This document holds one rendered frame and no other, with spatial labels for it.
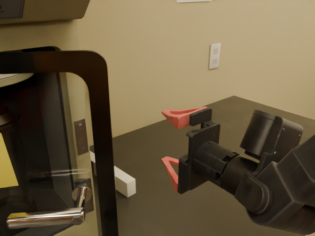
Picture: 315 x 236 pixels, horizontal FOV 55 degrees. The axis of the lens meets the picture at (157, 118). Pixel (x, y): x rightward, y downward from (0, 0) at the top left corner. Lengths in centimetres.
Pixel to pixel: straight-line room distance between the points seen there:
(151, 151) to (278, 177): 72
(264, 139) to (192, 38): 97
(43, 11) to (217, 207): 60
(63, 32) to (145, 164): 56
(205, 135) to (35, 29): 30
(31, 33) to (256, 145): 36
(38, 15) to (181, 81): 95
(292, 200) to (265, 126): 11
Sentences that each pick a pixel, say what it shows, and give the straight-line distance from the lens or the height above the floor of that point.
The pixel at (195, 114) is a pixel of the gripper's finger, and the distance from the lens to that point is 47.
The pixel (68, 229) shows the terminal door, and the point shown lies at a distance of 47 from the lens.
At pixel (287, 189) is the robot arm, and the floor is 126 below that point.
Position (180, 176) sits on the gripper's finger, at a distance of 50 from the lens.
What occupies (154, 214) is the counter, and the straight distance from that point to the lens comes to 78.
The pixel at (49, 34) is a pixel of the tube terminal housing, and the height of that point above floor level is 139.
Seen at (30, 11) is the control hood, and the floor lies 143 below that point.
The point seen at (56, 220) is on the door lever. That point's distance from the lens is 39.
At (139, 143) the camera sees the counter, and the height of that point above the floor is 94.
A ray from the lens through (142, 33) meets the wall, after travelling 116.
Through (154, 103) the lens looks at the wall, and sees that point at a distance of 126.
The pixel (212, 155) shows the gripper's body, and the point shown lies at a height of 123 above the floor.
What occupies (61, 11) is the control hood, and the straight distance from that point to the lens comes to 48.
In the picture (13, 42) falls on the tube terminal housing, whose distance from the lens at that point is 50.
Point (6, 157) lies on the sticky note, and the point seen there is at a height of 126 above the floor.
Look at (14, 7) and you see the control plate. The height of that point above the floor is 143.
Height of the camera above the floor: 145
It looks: 23 degrees down
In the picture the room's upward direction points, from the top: straight up
